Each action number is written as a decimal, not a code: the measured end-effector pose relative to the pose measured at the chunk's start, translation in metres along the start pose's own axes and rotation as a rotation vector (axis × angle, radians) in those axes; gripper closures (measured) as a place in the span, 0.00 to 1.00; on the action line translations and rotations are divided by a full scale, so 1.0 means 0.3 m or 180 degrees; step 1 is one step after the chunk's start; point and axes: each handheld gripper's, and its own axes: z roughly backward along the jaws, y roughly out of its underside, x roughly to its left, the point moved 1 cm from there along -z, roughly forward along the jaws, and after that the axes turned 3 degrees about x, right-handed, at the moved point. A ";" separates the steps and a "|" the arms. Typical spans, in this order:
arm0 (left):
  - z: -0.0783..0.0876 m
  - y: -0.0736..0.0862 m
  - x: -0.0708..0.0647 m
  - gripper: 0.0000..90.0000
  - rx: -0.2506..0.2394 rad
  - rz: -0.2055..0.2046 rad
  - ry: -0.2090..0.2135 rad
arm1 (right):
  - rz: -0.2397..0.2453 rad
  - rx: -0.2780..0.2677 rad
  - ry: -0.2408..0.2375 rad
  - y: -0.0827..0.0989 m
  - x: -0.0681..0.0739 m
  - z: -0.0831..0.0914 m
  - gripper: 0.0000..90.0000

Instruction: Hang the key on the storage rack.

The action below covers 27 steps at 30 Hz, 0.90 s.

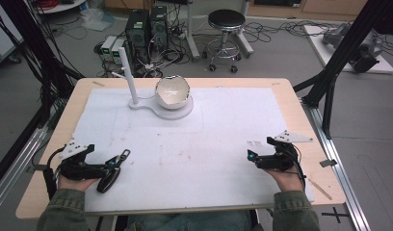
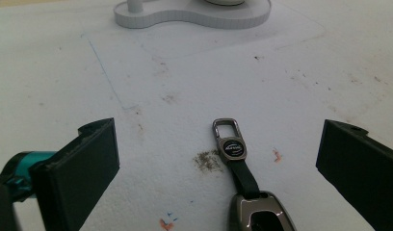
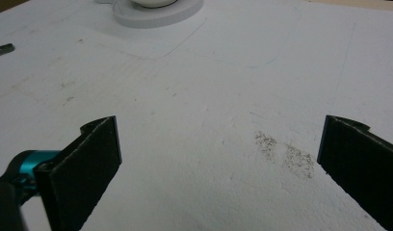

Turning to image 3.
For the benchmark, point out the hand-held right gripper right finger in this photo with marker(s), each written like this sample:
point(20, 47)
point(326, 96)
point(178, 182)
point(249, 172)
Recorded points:
point(361, 160)

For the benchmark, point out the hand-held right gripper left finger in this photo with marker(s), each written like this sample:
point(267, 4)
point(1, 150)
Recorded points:
point(79, 173)

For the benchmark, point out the white cup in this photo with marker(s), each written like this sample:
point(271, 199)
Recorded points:
point(152, 3)

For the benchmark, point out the grey round saucer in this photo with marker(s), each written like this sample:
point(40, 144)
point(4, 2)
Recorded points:
point(159, 14)

